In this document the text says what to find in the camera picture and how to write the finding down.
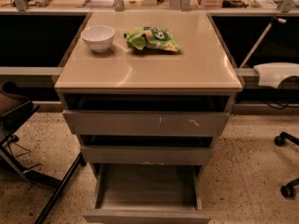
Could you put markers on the grey bottom drawer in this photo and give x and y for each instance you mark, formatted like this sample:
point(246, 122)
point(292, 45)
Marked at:
point(146, 194)

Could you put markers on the grey drawer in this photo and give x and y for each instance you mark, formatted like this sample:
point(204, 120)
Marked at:
point(147, 155)
point(146, 194)
point(146, 123)

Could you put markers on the grey drawer cabinet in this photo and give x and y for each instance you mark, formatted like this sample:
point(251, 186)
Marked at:
point(199, 78)

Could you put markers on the grey top drawer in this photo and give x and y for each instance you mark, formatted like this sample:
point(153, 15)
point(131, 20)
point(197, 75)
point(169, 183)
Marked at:
point(146, 123)

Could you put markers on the grey middle drawer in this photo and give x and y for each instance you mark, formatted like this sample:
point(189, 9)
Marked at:
point(147, 155)

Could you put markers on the green snack bag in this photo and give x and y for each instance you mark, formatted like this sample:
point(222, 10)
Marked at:
point(151, 38)

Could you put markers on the white bowl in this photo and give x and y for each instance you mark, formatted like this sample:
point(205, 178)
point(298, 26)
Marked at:
point(98, 38)

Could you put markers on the white stick with black tip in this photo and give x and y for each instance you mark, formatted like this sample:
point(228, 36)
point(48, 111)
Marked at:
point(262, 36)

